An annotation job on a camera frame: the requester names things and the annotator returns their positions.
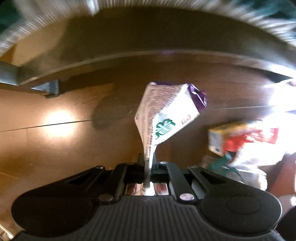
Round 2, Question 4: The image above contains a yellow red snack box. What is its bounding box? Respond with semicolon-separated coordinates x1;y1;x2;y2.
208;120;279;157

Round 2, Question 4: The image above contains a white green purple carton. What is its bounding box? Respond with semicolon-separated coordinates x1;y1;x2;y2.
134;82;207;195

